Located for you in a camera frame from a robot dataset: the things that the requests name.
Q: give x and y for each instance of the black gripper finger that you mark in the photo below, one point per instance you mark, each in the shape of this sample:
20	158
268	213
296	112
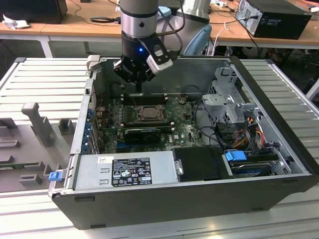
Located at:
148	76
124	72

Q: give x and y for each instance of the thin metal locking lever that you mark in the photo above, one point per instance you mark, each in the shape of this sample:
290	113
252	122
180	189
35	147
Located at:
133	94
164	112

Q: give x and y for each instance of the square silver CPU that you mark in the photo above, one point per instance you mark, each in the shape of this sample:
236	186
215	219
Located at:
151	112

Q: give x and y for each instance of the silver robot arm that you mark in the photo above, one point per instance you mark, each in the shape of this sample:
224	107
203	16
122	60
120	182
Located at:
138	15

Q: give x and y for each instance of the black RAM slot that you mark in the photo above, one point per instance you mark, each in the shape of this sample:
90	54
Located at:
147	122
154	97
149	127
149	101

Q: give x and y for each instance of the blue expansion slot clip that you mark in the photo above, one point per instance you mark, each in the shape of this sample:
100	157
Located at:
88	130
86	146
90	113

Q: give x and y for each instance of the round coin cell battery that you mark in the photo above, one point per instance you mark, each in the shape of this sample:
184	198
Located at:
182	100

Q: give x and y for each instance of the black graphics card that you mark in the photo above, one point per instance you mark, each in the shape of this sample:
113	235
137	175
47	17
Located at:
142	136

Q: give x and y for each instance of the green motherboard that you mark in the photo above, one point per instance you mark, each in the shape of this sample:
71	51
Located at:
179	134

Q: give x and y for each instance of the grey metal drive cage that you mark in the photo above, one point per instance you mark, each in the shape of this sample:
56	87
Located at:
216	102

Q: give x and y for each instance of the small white adaptor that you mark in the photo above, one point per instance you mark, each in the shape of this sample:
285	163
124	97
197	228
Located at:
220	4

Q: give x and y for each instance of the black plastic air shroud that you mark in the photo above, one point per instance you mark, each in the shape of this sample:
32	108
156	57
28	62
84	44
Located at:
199	164

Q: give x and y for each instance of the large black box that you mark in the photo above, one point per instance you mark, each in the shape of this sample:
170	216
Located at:
32	10

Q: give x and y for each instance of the grey power supply unit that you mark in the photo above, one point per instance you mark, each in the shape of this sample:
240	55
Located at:
87	174

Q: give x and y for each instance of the short wooden desk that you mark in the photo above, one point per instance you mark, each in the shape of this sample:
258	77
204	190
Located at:
22	32

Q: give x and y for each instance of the hard disk in blue carrier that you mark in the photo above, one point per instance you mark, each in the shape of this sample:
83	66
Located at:
235	156

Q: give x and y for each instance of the crumpled white paper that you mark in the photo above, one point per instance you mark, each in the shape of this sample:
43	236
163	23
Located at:
15	23

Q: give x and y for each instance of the blue case latch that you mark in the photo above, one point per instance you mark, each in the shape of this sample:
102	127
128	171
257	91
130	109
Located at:
55	176

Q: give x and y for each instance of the grey parts rack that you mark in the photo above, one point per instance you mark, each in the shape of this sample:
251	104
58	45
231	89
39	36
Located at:
25	149

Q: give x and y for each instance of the black open PC case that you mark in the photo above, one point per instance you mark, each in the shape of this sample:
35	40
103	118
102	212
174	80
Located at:
149	209

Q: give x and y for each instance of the black desktop PC lying flat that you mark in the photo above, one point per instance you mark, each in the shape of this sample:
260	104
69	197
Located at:
281	22

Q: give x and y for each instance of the green RAM stick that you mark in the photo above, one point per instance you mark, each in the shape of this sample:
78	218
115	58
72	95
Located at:
15	166

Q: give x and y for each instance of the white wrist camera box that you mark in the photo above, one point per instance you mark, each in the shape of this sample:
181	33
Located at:
159	64

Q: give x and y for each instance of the black plastic disk rail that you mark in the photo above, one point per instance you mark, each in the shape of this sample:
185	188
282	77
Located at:
264	157

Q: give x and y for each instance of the white metal frame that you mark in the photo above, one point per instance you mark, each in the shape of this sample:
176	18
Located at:
313	89

